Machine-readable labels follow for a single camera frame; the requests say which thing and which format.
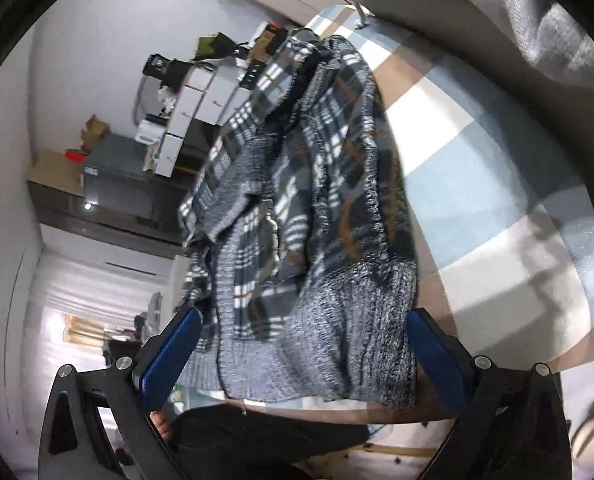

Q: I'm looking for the plaid knit sweater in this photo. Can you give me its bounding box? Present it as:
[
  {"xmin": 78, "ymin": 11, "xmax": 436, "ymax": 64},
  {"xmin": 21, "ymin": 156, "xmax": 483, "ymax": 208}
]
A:
[{"xmin": 179, "ymin": 28, "xmax": 417, "ymax": 410}]

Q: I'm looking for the checkered bed blanket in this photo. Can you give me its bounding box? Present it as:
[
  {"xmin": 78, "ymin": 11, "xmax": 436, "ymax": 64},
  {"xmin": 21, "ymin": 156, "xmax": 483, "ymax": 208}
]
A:
[{"xmin": 307, "ymin": 6, "xmax": 594, "ymax": 370}]

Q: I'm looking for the dark grey cabinet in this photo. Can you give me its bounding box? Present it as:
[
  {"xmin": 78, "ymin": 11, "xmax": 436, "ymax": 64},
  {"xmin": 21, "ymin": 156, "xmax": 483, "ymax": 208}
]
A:
[{"xmin": 27, "ymin": 134, "xmax": 194, "ymax": 258}]

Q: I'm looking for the white kettle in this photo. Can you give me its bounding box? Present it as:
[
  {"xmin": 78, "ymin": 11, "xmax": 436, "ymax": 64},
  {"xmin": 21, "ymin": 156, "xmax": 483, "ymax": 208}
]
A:
[{"xmin": 134, "ymin": 118, "xmax": 166, "ymax": 145}]

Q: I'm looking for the white dresser with drawers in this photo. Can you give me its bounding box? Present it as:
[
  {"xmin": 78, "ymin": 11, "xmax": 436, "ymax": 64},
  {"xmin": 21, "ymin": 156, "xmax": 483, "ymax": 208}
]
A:
[{"xmin": 151, "ymin": 58, "xmax": 249, "ymax": 178}]

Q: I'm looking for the grey hoodie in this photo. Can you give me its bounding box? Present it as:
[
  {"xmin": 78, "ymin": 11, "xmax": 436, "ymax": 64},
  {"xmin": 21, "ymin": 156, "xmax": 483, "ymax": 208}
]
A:
[{"xmin": 338, "ymin": 0, "xmax": 594, "ymax": 97}]

